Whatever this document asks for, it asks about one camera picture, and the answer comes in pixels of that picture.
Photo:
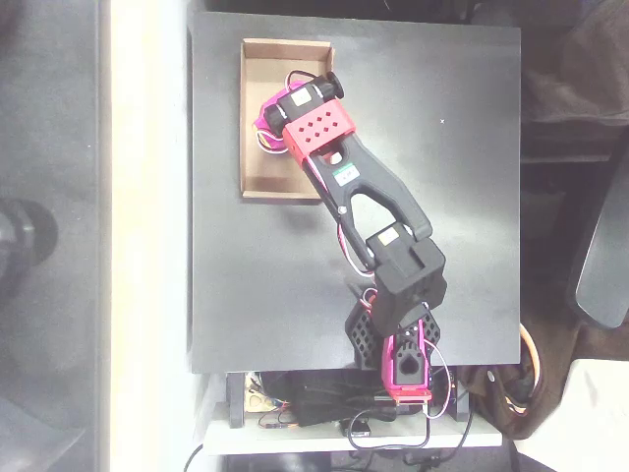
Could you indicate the grey office chair part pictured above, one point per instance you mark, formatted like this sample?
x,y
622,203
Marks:
x,y
604,265

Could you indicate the cardboard box tray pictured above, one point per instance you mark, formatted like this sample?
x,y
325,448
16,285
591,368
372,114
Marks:
x,y
265,74

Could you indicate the black red robot arm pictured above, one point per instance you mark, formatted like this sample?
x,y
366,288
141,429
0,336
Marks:
x,y
373,182

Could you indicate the black power adapter bundle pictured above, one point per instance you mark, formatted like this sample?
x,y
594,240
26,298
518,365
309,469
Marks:
x,y
324,400

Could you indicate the dark brown garment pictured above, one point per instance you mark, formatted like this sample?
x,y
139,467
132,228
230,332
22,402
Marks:
x,y
575,83

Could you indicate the white cloth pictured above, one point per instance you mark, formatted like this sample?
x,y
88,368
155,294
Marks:
x,y
585,418

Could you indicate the white shelf board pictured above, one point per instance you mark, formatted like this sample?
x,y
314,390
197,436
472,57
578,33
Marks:
x,y
275,437

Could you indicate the small black circuit board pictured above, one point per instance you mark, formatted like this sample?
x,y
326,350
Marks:
x,y
361,427

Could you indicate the beige wooden piece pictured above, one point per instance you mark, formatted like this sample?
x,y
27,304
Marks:
x,y
258,400

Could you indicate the brown jacket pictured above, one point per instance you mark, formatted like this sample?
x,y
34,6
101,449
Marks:
x,y
501,393

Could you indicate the black table clamp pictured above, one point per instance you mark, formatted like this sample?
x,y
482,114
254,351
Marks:
x,y
236,400
459,400

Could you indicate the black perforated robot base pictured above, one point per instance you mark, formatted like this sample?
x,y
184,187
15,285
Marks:
x,y
361,334

